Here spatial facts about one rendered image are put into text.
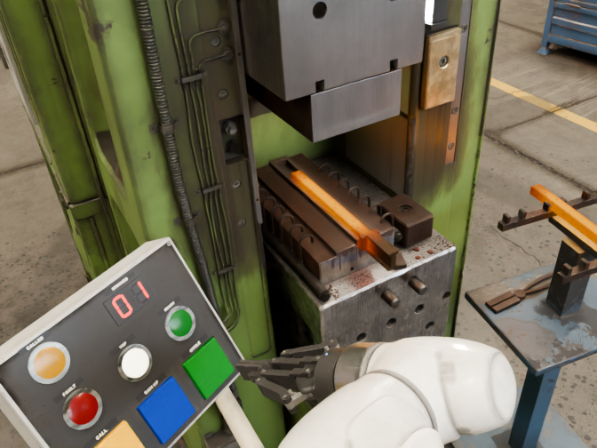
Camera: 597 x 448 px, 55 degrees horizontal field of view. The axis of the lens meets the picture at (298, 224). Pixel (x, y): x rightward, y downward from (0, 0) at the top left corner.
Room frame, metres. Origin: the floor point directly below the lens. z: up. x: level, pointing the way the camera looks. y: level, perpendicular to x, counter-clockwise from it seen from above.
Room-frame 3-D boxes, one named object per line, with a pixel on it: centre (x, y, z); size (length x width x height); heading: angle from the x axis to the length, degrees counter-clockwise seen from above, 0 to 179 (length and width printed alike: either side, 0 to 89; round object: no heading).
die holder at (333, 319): (1.21, -0.07, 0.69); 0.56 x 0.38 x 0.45; 27
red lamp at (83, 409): (0.53, 0.33, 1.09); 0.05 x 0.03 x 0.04; 117
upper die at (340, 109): (1.18, -0.03, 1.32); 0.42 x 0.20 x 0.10; 27
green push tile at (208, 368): (0.66, 0.17, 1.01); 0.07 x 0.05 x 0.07; 142
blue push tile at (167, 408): (0.58, 0.23, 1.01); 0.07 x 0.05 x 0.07; 142
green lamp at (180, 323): (0.69, 0.21, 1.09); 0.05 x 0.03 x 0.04; 117
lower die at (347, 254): (1.18, -0.03, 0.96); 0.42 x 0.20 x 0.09; 27
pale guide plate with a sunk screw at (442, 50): (1.25, -0.35, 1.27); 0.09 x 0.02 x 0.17; 117
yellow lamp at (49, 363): (0.56, 0.36, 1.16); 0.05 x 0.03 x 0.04; 117
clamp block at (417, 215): (1.13, -0.26, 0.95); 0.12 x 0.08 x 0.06; 27
